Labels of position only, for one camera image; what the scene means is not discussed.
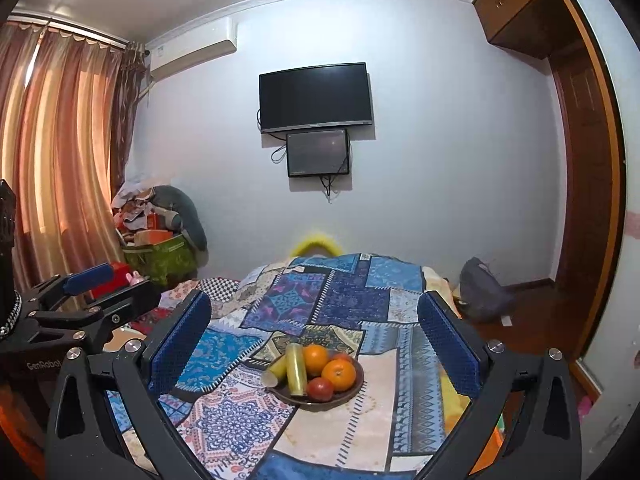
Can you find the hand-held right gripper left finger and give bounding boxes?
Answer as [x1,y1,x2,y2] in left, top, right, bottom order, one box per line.
[45,289,213,480]

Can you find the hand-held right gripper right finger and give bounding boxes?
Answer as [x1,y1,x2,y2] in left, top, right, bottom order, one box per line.
[416,290,583,480]

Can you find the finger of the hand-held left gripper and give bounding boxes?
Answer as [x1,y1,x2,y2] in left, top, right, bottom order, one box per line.
[30,262,115,312]
[27,280,162,357]

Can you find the short yellow banana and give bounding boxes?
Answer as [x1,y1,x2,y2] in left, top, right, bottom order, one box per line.
[261,355,288,388]

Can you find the large orange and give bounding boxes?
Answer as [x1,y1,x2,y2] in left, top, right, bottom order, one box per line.
[321,360,357,393]

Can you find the dark brown round plate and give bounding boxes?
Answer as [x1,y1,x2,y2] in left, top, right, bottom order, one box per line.
[270,347,365,407]

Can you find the yellow-green cucumber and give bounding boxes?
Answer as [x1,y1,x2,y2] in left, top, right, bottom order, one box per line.
[285,342,307,396]

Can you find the red box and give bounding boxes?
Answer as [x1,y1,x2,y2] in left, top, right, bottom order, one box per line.
[87,261,128,297]

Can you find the green storage box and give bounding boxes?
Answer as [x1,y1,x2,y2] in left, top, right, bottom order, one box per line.
[122,235,198,288]

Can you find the dark grey bag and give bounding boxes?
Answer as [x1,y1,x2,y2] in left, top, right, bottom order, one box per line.
[459,257,516,323]

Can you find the orange cardboard box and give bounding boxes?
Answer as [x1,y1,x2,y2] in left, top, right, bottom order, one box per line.
[134,230,173,247]

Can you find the pile of crumpled cloths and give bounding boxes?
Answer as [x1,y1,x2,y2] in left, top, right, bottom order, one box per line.
[111,185,161,233]

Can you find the grey plush toy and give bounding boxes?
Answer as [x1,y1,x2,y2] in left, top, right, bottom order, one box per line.
[150,186,208,251]

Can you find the blue patchwork blanket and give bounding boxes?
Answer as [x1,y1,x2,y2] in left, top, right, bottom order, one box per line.
[105,252,461,480]

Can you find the orange brown curtain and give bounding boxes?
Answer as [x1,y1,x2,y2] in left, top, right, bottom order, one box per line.
[0,15,151,311]

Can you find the small mandarin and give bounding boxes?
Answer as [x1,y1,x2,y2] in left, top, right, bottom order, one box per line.
[303,344,331,376]

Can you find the brown wooden wardrobe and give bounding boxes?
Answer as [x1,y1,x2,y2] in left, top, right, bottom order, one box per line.
[472,0,628,396]

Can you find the white air conditioner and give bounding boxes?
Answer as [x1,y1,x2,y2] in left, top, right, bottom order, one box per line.
[147,16,237,81]

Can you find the black monitor cable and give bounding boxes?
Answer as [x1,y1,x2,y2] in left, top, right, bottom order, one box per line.
[320,175,342,204]

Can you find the small black wall monitor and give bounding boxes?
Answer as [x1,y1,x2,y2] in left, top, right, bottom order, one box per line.
[286,129,351,178]

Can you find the black wall television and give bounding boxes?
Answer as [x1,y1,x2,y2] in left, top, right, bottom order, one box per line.
[258,62,375,135]

